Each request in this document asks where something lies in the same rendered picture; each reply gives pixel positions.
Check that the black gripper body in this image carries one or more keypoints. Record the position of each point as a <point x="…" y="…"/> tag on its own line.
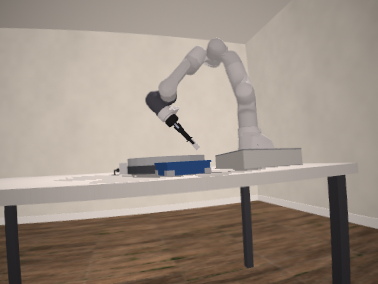
<point x="171" y="120"/>

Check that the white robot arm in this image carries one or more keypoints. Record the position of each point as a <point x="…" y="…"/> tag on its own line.
<point x="159" y="101"/>

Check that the blue crate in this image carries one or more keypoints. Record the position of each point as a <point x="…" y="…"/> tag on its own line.
<point x="183" y="168"/>

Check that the grey round table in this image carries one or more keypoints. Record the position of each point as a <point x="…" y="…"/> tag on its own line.
<point x="146" y="165"/>

